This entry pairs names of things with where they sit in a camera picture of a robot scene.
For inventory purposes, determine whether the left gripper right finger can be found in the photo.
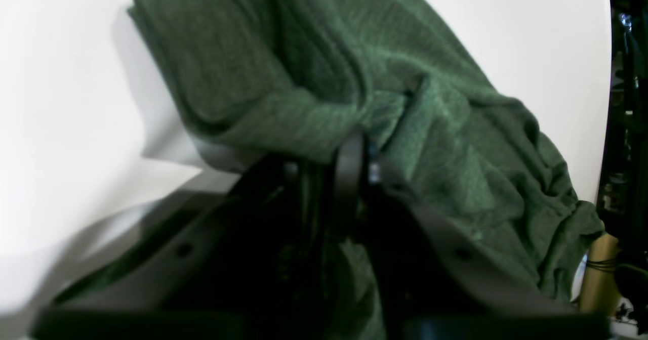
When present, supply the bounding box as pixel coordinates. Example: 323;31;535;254
332;133;612;339

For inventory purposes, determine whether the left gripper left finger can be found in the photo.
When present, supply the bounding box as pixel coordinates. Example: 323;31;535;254
30;155;334;339

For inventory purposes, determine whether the green long-sleeve shirt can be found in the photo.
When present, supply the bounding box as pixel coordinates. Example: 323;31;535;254
128;0;602;339

